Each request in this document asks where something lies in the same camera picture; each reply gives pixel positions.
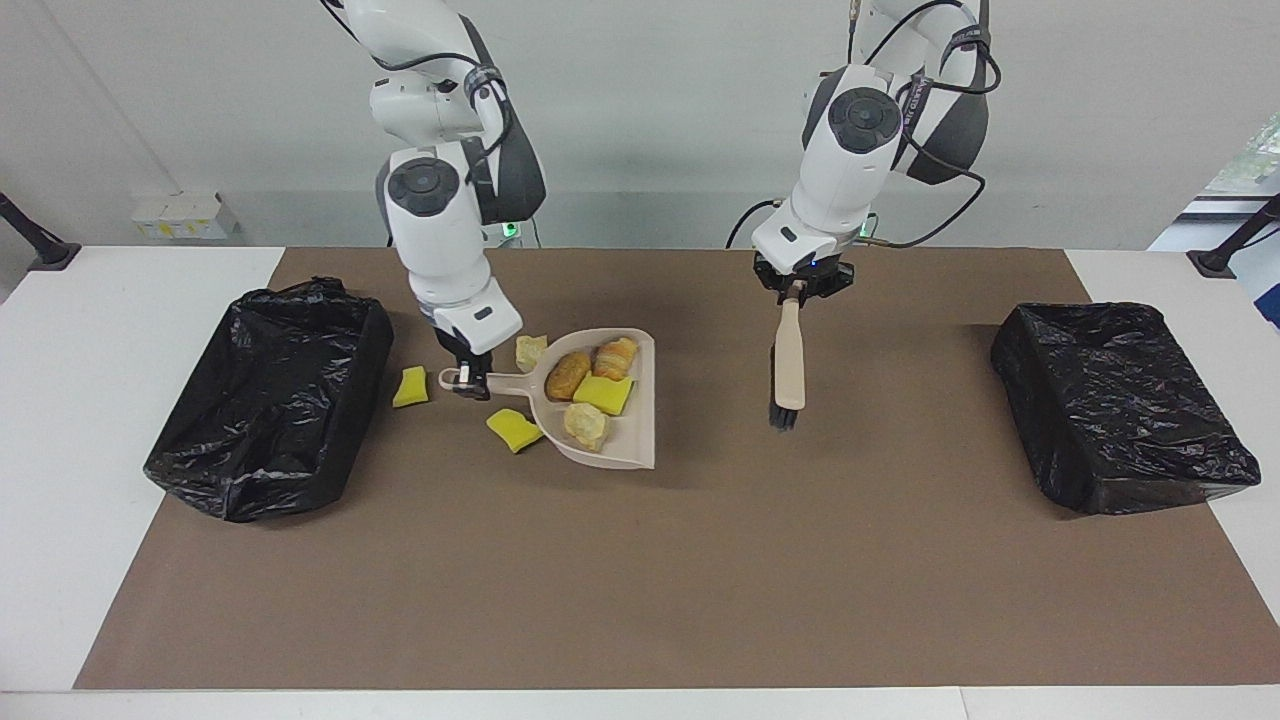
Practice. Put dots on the black bag lined bin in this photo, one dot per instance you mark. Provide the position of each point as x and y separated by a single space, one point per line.
1130 420
270 420

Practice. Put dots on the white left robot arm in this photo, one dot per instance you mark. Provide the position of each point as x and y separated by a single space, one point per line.
830 190

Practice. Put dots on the beige hand brush black bristles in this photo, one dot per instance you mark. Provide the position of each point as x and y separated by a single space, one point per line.
790 360

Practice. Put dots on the pale yellow foam chunk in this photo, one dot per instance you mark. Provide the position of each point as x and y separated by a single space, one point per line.
615 358
586 426
530 351

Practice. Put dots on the brown bread roll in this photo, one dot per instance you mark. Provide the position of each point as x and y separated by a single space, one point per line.
567 376

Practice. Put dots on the notched yellow sponge piece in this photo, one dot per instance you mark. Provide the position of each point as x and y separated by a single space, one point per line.
604 395

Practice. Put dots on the blue white box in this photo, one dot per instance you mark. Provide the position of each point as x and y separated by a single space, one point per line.
1268 295

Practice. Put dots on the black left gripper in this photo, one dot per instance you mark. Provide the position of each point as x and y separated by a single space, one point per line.
808 268

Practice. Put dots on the brown paper table mat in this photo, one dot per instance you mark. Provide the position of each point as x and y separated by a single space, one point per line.
700 600

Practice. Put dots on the black clamp stand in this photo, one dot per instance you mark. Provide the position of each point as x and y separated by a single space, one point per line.
40 245
1225 255

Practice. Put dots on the beige plastic dustpan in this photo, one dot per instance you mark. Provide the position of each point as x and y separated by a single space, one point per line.
632 435

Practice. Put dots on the window with green foliage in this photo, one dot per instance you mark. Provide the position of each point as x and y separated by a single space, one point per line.
1262 150

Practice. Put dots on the small yellow sponge piece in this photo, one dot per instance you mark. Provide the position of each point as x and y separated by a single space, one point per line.
410 388

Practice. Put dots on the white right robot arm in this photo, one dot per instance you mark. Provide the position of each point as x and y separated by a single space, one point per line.
450 260

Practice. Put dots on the white wall power strip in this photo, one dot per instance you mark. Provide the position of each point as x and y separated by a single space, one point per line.
185 215

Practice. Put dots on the wedge yellow sponge piece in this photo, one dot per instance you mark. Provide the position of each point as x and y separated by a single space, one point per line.
512 430

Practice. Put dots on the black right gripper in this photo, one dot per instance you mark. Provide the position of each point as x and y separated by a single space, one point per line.
468 354

